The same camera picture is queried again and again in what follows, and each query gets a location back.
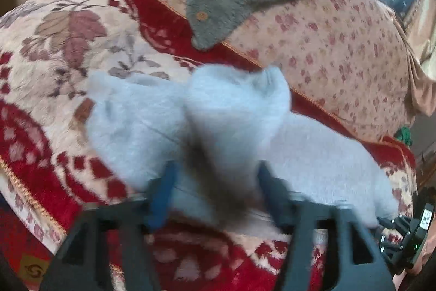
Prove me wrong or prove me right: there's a red floral blanket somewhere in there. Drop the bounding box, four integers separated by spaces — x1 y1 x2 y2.
0 0 419 291

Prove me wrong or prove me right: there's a beige curtain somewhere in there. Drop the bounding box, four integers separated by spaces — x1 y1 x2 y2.
388 0 436 116

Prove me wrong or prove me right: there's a pink floral quilt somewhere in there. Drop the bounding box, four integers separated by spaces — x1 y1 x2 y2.
99 0 418 142

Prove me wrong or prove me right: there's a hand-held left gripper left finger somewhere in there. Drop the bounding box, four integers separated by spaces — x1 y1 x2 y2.
40 161 178 291

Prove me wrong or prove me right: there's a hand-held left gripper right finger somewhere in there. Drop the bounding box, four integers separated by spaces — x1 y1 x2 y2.
257 160 397 291

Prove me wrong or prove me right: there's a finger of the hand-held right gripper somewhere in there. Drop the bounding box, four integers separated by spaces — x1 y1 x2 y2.
379 236 411 266
376 215 413 235

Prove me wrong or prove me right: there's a green cloth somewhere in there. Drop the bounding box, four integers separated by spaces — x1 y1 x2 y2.
395 125 413 146

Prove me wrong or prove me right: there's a light blue fuzzy garment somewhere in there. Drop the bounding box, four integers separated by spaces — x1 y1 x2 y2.
83 64 399 237

